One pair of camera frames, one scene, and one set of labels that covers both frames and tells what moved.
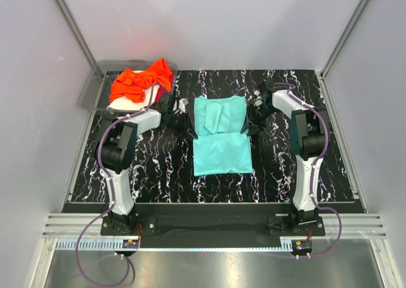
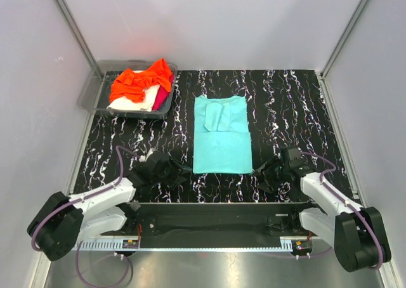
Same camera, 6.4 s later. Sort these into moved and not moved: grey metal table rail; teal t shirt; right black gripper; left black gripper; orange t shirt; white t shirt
Moved: right black gripper; left black gripper
Not moved: orange t shirt; teal t shirt; grey metal table rail; white t shirt
